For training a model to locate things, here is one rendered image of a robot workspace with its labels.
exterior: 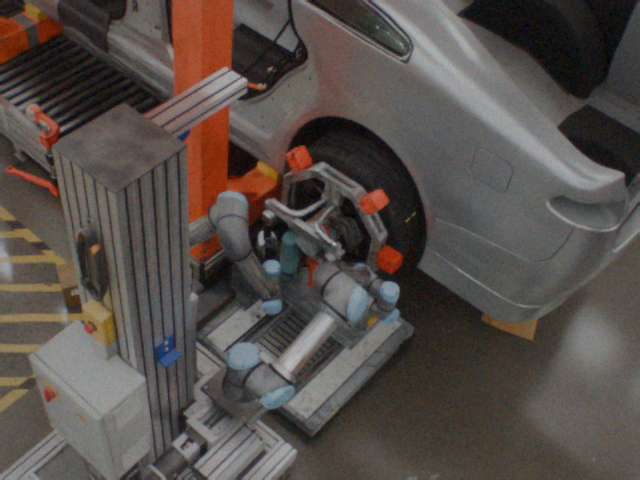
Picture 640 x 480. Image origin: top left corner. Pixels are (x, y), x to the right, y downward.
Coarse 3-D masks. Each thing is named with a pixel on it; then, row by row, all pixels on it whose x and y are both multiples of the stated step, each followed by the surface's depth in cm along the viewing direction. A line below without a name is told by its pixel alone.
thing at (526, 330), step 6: (486, 318) 433; (492, 318) 434; (492, 324) 431; (498, 324) 432; (504, 324) 433; (510, 324) 433; (516, 324) 434; (522, 324) 434; (528, 324) 435; (534, 324) 435; (504, 330) 430; (510, 330) 430; (516, 330) 431; (522, 330) 431; (528, 330) 432; (534, 330) 432; (522, 336) 428; (528, 336) 429
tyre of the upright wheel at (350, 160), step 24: (312, 144) 354; (336, 144) 341; (360, 144) 340; (384, 144) 342; (288, 168) 363; (360, 168) 331; (384, 168) 335; (384, 192) 330; (408, 192) 339; (384, 216) 336; (408, 216) 339; (408, 240) 346
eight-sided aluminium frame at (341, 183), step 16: (288, 176) 350; (304, 176) 343; (320, 176) 336; (336, 176) 336; (288, 192) 357; (352, 192) 328; (288, 224) 371; (368, 224) 333; (384, 240) 338; (320, 256) 370; (368, 256) 344
